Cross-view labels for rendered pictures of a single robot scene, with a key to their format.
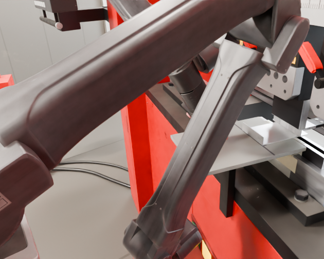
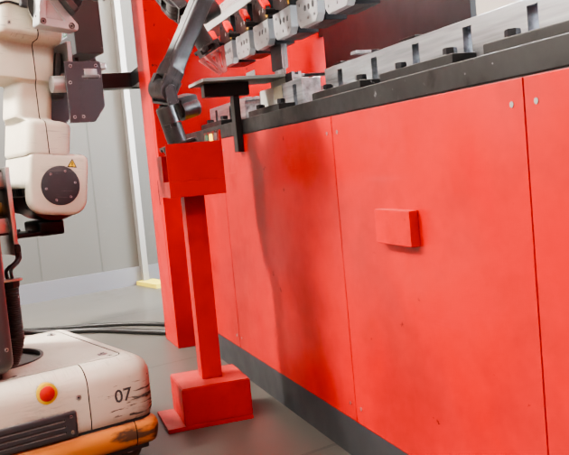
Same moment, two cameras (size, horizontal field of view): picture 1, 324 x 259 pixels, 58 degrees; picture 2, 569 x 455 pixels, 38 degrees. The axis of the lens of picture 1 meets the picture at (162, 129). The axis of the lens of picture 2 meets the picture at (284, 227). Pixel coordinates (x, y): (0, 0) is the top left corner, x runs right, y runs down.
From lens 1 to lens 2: 2.10 m
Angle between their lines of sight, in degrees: 23
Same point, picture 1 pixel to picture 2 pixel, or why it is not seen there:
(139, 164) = (174, 249)
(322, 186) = (291, 88)
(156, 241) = (165, 71)
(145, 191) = (184, 298)
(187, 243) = (190, 103)
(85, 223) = not seen: hidden behind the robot
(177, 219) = (177, 62)
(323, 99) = (277, 26)
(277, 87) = (264, 39)
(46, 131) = not seen: outside the picture
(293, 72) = (266, 22)
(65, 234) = not seen: hidden behind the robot
